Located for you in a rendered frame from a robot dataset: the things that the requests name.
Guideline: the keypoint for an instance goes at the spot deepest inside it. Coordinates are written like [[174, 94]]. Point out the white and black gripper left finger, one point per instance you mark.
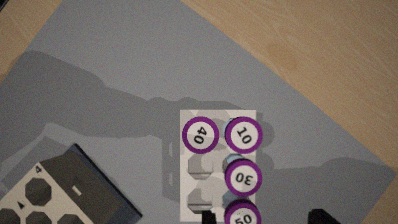
[[208, 217]]

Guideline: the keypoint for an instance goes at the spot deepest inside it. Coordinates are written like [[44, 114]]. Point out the grey bench mat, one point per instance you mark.
[[113, 75]]

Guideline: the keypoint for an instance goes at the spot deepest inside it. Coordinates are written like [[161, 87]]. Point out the white tube rack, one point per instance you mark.
[[205, 194]]

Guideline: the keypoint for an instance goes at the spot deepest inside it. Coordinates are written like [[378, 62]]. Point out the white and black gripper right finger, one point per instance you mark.
[[320, 216]]

